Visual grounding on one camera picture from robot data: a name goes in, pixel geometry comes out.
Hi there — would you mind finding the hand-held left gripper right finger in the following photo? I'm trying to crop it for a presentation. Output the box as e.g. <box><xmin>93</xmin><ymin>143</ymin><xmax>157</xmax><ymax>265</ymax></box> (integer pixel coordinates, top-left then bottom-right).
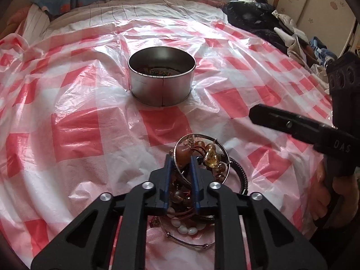
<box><xmin>190</xmin><ymin>155</ymin><xmax>328</xmax><ymax>270</ymax></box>

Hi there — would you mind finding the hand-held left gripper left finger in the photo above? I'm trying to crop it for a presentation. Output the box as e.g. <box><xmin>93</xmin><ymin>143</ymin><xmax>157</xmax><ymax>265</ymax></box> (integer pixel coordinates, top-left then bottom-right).
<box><xmin>30</xmin><ymin>155</ymin><xmax>173</xmax><ymax>270</ymax></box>

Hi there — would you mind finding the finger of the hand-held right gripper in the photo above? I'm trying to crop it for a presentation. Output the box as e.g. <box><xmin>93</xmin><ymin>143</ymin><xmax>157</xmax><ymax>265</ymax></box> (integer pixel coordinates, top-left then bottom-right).
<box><xmin>249</xmin><ymin>103</ymin><xmax>338</xmax><ymax>147</ymax></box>

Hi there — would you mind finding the amber bead bracelet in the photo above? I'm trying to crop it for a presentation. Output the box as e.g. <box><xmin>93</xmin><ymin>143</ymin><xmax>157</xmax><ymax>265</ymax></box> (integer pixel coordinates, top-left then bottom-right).
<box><xmin>174</xmin><ymin>140</ymin><xmax>227</xmax><ymax>182</ymax></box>

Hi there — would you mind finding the wide silver bangle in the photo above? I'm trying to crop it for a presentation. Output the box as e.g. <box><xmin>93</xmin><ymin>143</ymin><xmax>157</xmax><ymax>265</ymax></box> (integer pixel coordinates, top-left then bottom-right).
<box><xmin>173</xmin><ymin>134</ymin><xmax>234</xmax><ymax>182</ymax></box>

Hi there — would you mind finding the white pearl bead bracelet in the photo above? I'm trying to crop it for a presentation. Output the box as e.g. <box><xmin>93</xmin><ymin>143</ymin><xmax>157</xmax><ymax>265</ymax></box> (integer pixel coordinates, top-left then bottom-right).
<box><xmin>167</xmin><ymin>207</ymin><xmax>199</xmax><ymax>236</ymax></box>

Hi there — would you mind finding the round metal tin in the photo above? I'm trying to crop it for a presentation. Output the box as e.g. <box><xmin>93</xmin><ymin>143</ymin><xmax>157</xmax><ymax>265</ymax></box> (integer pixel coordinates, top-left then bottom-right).
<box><xmin>128</xmin><ymin>47</ymin><xmax>196</xmax><ymax>107</ymax></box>

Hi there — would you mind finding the person's right hand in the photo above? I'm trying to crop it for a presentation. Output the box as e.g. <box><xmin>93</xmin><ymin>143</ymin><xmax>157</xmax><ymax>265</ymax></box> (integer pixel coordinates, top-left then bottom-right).
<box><xmin>309</xmin><ymin>160</ymin><xmax>329</xmax><ymax>222</ymax></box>

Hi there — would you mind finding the blue cloth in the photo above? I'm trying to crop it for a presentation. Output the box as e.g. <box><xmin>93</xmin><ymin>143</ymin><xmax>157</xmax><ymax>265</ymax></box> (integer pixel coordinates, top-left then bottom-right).
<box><xmin>309</xmin><ymin>36</ymin><xmax>337</xmax><ymax>68</ymax></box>

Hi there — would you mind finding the grey white garment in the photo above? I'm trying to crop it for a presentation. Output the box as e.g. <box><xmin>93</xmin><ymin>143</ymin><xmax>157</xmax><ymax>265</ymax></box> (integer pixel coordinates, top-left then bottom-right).
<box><xmin>272</xmin><ymin>10</ymin><xmax>311</xmax><ymax>61</ymax></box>

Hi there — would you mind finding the red checked plastic sheet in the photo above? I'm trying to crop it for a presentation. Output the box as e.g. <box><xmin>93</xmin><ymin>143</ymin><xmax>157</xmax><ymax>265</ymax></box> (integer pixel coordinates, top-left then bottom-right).
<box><xmin>0</xmin><ymin>0</ymin><xmax>335</xmax><ymax>270</ymax></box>

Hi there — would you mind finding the tree print headboard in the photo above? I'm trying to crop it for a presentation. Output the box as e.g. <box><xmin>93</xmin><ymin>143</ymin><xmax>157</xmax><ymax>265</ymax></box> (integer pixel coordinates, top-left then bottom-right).
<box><xmin>266</xmin><ymin>0</ymin><xmax>357</xmax><ymax>60</ymax></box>

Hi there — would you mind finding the dark clothes pile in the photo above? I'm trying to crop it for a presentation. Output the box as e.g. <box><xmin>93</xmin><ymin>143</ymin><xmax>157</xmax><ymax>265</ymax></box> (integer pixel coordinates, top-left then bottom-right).
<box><xmin>222</xmin><ymin>0</ymin><xmax>293</xmax><ymax>51</ymax></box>

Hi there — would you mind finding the pink cloth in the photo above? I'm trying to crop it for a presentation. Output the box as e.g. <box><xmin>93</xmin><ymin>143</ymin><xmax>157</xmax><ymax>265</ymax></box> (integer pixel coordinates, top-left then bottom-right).
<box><xmin>197</xmin><ymin>0</ymin><xmax>229</xmax><ymax>9</ymax></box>
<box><xmin>5</xmin><ymin>6</ymin><xmax>32</xmax><ymax>33</ymax></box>

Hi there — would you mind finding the striped white bedsheet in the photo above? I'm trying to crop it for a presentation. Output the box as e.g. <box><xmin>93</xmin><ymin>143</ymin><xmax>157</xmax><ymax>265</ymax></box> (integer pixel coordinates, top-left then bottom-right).
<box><xmin>22</xmin><ymin>0</ymin><xmax>229</xmax><ymax>38</ymax></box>

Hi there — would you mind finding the thin silver wire bangle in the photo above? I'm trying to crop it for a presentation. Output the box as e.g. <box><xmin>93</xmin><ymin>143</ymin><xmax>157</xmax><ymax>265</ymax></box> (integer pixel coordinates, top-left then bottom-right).
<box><xmin>164</xmin><ymin>231</ymin><xmax>218</xmax><ymax>250</ymax></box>

